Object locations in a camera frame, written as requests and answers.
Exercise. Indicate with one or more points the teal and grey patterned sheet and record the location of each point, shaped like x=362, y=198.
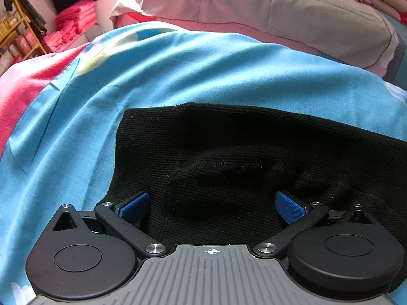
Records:
x=400, y=60

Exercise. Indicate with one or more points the blue floral bed sheet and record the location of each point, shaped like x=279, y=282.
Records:
x=79, y=133

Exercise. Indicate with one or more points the yellow wooden rack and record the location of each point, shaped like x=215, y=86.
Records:
x=12, y=28

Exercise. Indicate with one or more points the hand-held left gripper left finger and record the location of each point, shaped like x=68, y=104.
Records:
x=135, y=208

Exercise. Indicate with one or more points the pink fleece blanket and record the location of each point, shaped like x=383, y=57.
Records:
x=19, y=95

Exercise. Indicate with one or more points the red folded clothes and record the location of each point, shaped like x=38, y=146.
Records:
x=401, y=6

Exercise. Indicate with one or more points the stack of pink folded towels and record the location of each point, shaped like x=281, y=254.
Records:
x=73, y=22

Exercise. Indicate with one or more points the black pants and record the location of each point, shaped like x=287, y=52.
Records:
x=238, y=139

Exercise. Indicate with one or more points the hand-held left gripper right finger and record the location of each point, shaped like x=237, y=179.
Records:
x=289, y=208

